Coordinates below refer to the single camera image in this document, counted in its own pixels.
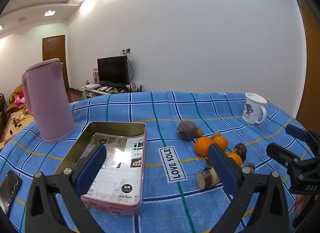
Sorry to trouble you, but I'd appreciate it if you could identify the white printed mug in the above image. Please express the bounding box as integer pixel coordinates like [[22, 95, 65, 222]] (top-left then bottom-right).
[[242, 93, 268, 126]]

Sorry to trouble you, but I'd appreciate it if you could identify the wooden coffee table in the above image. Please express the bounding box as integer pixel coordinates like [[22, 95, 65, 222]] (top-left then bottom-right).
[[0, 108, 34, 148]]

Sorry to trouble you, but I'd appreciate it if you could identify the orange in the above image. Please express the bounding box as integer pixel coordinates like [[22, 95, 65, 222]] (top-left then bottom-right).
[[212, 136, 229, 152], [226, 153, 243, 167], [194, 136, 213, 158]]

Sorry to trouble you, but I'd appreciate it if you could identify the sugarcane piece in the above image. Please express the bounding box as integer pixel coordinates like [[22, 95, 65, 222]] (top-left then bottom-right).
[[241, 162, 256, 173], [196, 166, 220, 190]]

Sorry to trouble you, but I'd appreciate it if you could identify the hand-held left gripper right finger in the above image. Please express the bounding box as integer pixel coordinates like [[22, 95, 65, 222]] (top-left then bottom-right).
[[207, 143, 293, 233]]

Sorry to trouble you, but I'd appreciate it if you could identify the person's right hand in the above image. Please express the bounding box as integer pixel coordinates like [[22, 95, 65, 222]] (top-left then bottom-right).
[[295, 196, 304, 217]]

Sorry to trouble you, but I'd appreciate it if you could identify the black television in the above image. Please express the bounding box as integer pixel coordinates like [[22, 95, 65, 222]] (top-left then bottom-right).
[[97, 56, 129, 86]]

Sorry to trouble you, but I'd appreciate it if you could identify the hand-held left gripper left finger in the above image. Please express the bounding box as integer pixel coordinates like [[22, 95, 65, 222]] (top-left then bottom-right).
[[24, 144, 107, 233]]

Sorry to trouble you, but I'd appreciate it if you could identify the brown leather sofa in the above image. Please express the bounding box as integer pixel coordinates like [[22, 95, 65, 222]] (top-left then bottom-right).
[[9, 84, 25, 109]]

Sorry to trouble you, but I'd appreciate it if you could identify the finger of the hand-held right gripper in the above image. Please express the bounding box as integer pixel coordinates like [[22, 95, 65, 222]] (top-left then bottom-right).
[[266, 142, 301, 171], [285, 124, 320, 152]]

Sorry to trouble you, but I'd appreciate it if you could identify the white television stand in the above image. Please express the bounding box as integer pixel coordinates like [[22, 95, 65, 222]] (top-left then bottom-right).
[[82, 83, 148, 101]]

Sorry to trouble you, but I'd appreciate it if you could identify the black power cable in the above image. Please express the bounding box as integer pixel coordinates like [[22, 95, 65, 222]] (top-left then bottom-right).
[[126, 55, 134, 85]]

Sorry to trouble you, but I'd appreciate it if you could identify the dark water chestnut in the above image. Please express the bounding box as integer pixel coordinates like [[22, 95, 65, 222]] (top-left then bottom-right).
[[234, 143, 247, 162]]

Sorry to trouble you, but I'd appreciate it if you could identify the purple round radish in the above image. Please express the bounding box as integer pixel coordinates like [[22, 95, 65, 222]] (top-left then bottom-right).
[[177, 120, 199, 140]]

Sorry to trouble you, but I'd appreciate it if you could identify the blue checked blanket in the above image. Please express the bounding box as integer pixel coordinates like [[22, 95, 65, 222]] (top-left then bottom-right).
[[0, 91, 320, 233]]

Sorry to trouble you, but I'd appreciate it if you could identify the brown wooden door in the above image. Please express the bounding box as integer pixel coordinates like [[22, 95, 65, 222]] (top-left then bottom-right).
[[296, 0, 320, 133], [42, 35, 70, 93]]

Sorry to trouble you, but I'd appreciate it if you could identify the black smartphone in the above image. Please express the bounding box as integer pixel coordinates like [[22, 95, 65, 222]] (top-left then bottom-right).
[[0, 170, 22, 217]]

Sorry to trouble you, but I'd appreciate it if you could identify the rectangular metal tin box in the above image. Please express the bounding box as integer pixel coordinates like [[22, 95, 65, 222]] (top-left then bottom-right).
[[54, 121, 147, 216]]

